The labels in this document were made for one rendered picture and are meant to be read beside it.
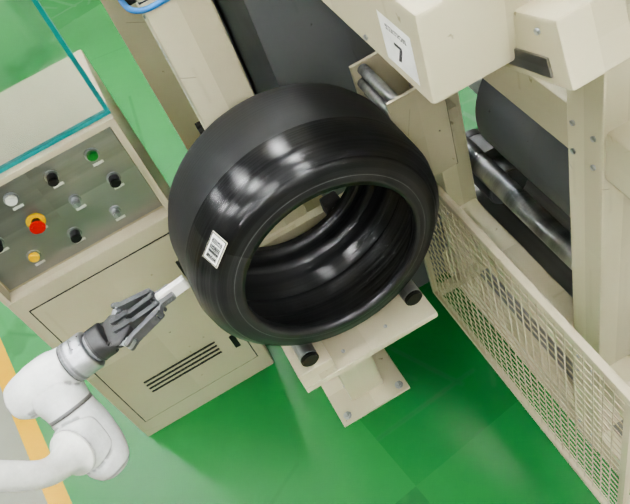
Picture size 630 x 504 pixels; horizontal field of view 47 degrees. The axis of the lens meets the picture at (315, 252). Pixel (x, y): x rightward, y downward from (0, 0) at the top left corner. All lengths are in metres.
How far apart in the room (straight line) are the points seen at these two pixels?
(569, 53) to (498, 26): 0.11
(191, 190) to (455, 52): 0.65
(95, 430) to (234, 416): 1.26
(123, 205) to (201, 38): 0.77
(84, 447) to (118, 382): 1.06
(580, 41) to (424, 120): 0.89
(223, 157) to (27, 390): 0.62
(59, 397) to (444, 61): 1.02
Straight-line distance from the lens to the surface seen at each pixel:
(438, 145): 1.90
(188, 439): 2.83
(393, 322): 1.82
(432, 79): 1.00
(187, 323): 2.50
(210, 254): 1.38
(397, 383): 2.63
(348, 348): 1.81
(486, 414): 2.56
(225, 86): 1.61
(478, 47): 1.02
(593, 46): 0.99
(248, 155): 1.36
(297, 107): 1.43
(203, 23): 1.53
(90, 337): 1.56
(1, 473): 1.47
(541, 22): 0.98
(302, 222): 1.89
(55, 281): 2.24
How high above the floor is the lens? 2.31
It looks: 48 degrees down
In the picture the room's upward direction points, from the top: 25 degrees counter-clockwise
